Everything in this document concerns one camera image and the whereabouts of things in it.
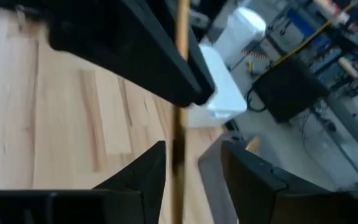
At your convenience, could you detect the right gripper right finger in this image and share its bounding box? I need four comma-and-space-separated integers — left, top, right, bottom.
221, 139, 358, 224

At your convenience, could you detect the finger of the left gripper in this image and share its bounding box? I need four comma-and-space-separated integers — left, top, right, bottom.
135, 0, 216, 105
47, 0, 203, 107

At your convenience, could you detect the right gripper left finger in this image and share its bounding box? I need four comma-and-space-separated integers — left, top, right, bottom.
0, 140, 167, 224

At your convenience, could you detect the gold fork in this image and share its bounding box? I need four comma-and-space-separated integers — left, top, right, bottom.
245, 135, 262, 156

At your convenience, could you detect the gold utensil handle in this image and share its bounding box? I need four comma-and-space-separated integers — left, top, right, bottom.
170, 0, 190, 224

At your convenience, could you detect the white plastic bin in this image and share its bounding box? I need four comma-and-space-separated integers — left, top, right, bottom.
187, 43, 248, 128

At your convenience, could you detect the grey translucent plastic bin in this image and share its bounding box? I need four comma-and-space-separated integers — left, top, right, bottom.
197, 132, 279, 224

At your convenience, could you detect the white trash can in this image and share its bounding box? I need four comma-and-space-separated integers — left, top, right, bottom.
213, 6, 267, 68

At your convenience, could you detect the hazard striped floor mat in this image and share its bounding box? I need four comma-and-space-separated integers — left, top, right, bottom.
240, 48, 270, 60

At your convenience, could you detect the blue storage crate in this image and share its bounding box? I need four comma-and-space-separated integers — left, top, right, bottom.
287, 9, 334, 52

